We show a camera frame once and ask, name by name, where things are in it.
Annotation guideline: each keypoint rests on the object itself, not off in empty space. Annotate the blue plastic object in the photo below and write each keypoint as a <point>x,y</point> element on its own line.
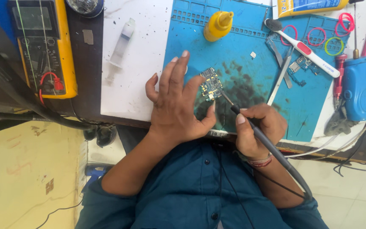
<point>95,173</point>

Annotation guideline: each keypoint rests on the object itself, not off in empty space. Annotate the blue silicone repair mat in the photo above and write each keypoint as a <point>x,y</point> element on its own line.
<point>249,76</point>

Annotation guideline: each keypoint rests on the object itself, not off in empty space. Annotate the person's left hand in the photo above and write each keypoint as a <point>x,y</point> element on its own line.
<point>173,117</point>

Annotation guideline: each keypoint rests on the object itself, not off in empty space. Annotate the pink rubber band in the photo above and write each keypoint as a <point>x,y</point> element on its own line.
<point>309,39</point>
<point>295,31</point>

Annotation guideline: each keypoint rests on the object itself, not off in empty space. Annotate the thin brass-collar screwdriver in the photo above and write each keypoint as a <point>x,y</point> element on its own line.
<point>355,52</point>

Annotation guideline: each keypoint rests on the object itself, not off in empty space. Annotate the phone circuit board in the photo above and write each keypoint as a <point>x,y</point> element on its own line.
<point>211,84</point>

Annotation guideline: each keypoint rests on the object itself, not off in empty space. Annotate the small blue circuit board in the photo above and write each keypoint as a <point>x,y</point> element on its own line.
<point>300,65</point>

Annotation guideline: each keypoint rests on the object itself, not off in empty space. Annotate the red thread wristband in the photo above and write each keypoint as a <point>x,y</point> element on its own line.
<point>261,162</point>

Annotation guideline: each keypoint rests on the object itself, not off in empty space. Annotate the grey crumpled cloth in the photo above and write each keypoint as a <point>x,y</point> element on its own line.
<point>338,124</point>

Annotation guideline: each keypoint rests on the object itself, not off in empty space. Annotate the curved metal tweezers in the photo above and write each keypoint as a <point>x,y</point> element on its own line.
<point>278,55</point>

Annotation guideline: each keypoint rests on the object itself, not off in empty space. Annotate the yellow squeeze bottle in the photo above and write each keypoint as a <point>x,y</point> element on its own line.
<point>217,28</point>

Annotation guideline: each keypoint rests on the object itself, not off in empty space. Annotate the blue electric tool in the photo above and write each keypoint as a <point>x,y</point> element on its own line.
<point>357,89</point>

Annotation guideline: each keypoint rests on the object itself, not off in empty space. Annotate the white red toothbrush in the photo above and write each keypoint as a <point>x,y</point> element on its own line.
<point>307,52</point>

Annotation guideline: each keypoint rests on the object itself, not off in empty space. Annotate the small white metal shield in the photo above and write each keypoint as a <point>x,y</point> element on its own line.
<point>253,54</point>

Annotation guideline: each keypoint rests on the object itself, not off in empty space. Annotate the small grey metal plate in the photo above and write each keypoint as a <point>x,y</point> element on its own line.
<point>88,37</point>

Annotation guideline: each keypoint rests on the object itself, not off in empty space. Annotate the green rubber band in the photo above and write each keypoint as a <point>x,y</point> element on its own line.
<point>326,47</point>

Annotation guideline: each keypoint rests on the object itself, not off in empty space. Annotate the red precision screwdriver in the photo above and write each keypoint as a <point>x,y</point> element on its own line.
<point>339,79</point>

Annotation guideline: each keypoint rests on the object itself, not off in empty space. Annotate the red multimeter probe lead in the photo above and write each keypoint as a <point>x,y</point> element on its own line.
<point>57,85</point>

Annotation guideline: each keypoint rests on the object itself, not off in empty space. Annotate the yellow glue tube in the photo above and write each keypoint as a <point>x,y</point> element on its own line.
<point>310,5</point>

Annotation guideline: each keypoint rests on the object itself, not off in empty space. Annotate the round glass lamp head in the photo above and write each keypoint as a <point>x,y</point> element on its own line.
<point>84,6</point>

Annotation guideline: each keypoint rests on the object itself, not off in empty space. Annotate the clear plastic syringe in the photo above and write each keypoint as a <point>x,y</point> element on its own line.
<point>121,44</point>

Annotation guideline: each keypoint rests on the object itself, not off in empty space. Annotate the straight metal tweezers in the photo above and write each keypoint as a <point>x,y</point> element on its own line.
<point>280,79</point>

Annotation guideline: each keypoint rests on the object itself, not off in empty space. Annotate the grey soldering iron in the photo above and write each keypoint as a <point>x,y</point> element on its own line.
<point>292,173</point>

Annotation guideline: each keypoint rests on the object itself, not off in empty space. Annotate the pair of pink rubber bands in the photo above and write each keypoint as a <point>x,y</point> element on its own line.
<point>349,22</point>

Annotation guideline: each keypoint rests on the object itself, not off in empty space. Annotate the yellow digital multimeter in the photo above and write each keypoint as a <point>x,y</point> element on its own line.
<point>48,47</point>

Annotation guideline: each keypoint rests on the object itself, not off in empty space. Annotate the person's right hand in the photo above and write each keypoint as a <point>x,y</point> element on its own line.
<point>265,133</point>

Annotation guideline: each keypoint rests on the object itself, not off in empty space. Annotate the teal button shirt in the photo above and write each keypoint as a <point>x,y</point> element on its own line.
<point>186,190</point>

